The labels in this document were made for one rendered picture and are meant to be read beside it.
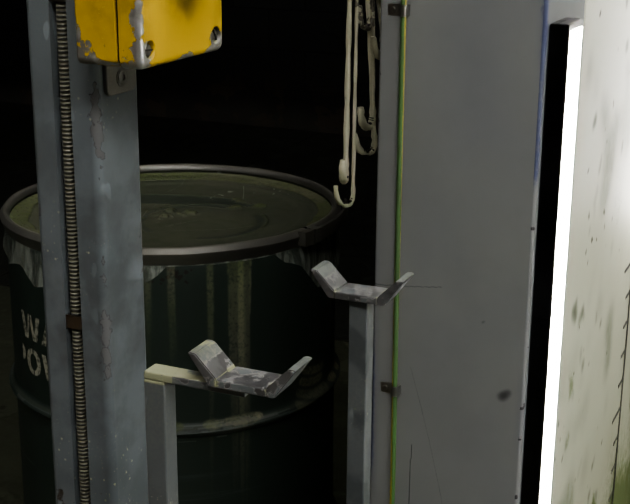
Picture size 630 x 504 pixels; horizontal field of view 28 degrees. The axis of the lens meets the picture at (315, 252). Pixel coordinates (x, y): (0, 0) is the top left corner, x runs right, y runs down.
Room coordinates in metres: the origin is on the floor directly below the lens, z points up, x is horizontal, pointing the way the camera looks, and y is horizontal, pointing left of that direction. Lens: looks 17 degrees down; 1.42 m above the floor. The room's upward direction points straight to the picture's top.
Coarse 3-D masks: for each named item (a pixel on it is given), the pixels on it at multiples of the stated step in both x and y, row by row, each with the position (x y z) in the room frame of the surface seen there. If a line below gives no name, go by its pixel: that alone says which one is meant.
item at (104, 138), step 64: (64, 0) 0.91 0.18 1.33; (64, 64) 0.91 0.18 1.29; (64, 128) 0.91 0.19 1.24; (128, 128) 0.93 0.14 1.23; (64, 192) 0.92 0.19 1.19; (128, 192) 0.93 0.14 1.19; (64, 256) 0.91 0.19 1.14; (128, 256) 0.93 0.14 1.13; (64, 320) 0.91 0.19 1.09; (128, 320) 0.92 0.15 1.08; (64, 384) 0.91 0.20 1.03; (128, 384) 0.92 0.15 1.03; (64, 448) 0.91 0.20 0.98; (128, 448) 0.92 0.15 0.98
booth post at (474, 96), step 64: (384, 0) 1.34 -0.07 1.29; (448, 0) 1.31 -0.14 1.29; (512, 0) 1.29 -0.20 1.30; (576, 0) 1.39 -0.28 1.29; (384, 64) 1.34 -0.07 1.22; (448, 64) 1.31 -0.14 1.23; (512, 64) 1.28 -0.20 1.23; (384, 128) 1.34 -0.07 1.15; (448, 128) 1.31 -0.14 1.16; (512, 128) 1.28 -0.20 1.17; (384, 192) 1.34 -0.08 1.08; (448, 192) 1.31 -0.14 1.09; (512, 192) 1.28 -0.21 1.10; (384, 256) 1.34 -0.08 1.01; (448, 256) 1.31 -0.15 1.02; (512, 256) 1.28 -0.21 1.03; (384, 320) 1.34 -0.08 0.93; (448, 320) 1.31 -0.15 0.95; (512, 320) 1.28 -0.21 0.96; (448, 384) 1.31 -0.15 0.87; (512, 384) 1.28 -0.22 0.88; (384, 448) 1.34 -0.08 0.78; (448, 448) 1.30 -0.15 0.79; (512, 448) 1.28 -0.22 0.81
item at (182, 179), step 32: (160, 192) 2.21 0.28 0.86; (192, 192) 2.21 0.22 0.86; (224, 192) 2.21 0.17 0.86; (256, 192) 2.22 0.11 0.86; (288, 192) 2.21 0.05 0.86; (32, 224) 1.97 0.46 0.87; (160, 224) 1.99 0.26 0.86; (192, 224) 1.99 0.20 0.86; (224, 224) 1.99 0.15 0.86; (256, 224) 2.00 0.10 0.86; (288, 224) 2.00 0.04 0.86
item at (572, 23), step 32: (576, 32) 1.30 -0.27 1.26; (576, 64) 1.31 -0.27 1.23; (576, 96) 1.32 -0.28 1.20; (544, 128) 1.28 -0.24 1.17; (544, 160) 1.28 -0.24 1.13; (544, 192) 1.28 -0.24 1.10; (544, 224) 1.28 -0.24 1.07; (544, 256) 1.28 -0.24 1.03; (544, 288) 1.28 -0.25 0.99; (544, 320) 1.27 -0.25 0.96; (544, 352) 1.27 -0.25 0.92; (544, 384) 1.27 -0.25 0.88; (544, 416) 1.27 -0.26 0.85; (544, 448) 1.28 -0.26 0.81; (544, 480) 1.29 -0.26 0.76
